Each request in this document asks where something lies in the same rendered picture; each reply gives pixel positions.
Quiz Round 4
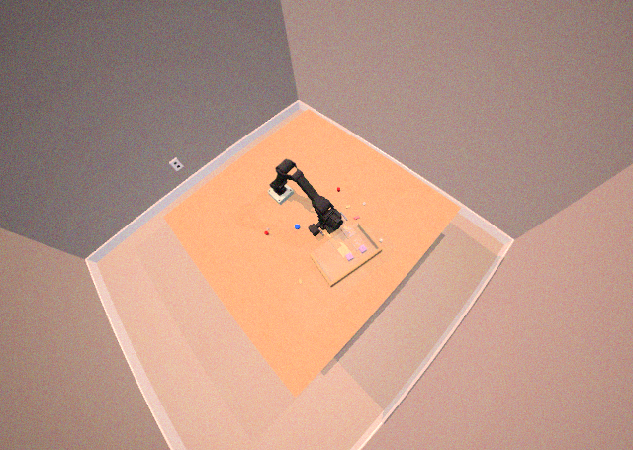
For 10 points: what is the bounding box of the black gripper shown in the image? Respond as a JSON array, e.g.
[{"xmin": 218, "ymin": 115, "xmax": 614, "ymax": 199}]
[{"xmin": 308, "ymin": 209, "xmax": 342, "ymax": 236}]

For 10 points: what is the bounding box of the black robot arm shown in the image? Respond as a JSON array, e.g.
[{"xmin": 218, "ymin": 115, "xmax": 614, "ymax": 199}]
[{"xmin": 269, "ymin": 158, "xmax": 343, "ymax": 234}]

